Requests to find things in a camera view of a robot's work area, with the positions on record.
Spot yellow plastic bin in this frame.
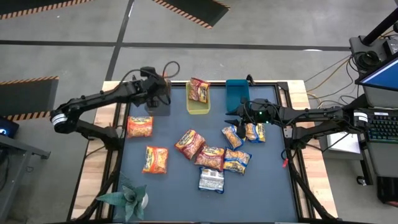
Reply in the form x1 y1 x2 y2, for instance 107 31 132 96
185 81 211 115

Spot white paper label sheet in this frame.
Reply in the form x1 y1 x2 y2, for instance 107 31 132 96
320 130 363 160

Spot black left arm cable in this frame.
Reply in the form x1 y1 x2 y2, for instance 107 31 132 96
119 60 181 105

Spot yellow floor cable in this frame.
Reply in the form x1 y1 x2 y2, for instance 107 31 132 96
306 58 351 93

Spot silver blue Maruchan ramen pack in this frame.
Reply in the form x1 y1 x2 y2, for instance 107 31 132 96
198 167 225 195

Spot black stand pole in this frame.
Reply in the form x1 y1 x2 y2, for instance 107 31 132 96
362 7 398 47

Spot black device with blue light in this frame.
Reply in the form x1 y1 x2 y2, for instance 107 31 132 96
0 117 20 139

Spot blue plastic bin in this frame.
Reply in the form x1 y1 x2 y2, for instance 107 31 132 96
225 79 251 113

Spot grey plastic bin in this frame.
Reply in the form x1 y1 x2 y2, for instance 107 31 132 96
144 80 172 117

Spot green artificial succulent plant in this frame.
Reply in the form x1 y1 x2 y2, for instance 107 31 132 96
95 177 149 223

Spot red Maruchan ramen pack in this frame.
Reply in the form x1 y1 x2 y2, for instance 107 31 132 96
194 145 225 172
174 129 206 161
188 77 211 104

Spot black diagonal cart strut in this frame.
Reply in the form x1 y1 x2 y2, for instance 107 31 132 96
340 93 369 110

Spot black keyboard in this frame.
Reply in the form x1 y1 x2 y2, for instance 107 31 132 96
354 108 398 144

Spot black hazard-striped floor mat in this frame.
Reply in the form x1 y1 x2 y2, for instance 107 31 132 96
151 0 231 30
0 76 60 121
0 0 94 20

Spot grey utility cart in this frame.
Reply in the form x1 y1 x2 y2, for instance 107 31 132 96
0 133 51 224

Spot coiled black cable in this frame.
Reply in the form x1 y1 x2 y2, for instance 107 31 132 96
353 50 379 72

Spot monitor with blue screen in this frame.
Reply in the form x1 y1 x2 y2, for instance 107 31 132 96
355 57 398 93

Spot laptop computer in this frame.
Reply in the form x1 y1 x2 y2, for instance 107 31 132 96
357 83 398 180

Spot black aluminium table frame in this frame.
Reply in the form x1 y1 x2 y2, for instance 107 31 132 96
67 74 338 224

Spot grey stand base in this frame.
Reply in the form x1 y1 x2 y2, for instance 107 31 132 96
349 35 398 63

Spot blue table mat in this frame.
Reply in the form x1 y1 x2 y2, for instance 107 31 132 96
113 85 299 223

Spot black floor cable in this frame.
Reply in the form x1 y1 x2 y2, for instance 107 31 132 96
303 54 358 85

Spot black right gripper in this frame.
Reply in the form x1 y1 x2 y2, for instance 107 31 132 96
224 96 276 139

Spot blue yellow Maruchan ramen pack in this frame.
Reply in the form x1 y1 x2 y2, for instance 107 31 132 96
222 147 252 175
244 122 267 144
221 124 246 151

